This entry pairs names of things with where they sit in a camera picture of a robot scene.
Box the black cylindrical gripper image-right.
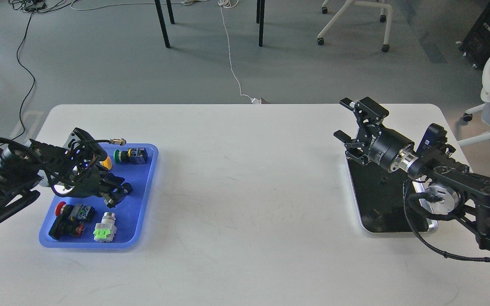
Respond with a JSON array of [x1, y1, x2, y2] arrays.
[[333, 97, 419, 173]]

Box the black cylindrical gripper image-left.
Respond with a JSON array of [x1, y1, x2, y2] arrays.
[[30, 127, 134, 208]]

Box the blue plastic tray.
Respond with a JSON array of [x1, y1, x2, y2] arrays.
[[38, 143, 158, 249]]

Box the silver metal tray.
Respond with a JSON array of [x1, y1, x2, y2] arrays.
[[345, 153, 438, 235]]

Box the red emergency stop button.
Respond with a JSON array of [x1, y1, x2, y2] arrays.
[[48, 201, 96, 240]]

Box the white chair base with casters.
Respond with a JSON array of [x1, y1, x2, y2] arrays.
[[316, 0, 393, 54]]

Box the black table legs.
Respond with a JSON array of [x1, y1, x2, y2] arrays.
[[154, 0, 266, 48]]

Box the black equipment case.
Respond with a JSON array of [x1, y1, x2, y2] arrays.
[[459, 2, 490, 68]]

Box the yellow push button switch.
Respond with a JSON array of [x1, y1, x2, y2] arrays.
[[98, 156, 113, 171]]

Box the green push button switch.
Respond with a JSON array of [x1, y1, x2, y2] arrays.
[[113, 147, 148, 164]]

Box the silver switch with green base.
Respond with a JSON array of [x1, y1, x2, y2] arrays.
[[93, 212, 117, 243]]

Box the black cable on floor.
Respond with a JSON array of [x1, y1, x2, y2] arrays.
[[0, 0, 73, 141]]

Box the white cable on floor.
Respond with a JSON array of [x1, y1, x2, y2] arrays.
[[71, 0, 262, 105]]

